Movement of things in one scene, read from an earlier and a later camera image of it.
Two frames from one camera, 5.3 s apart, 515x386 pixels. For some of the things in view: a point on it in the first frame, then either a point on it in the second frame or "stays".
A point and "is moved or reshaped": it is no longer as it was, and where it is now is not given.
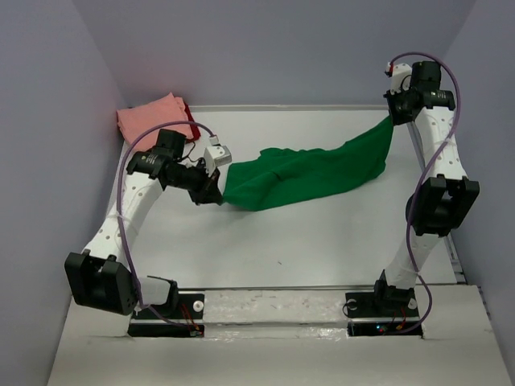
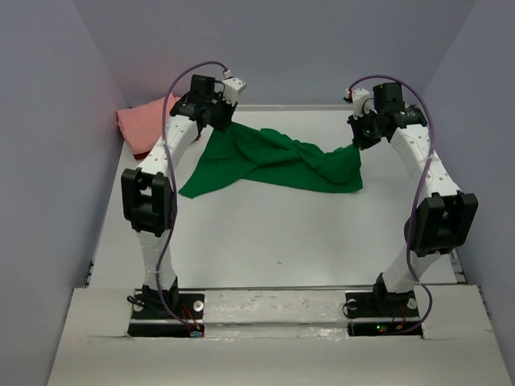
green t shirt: [278, 177] is moved or reshaped
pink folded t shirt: [137, 119] stays
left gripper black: [208, 191] to [224, 125]
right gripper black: [397, 119] to [360, 141]
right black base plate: [382, 305] stays
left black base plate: [183, 317] stays
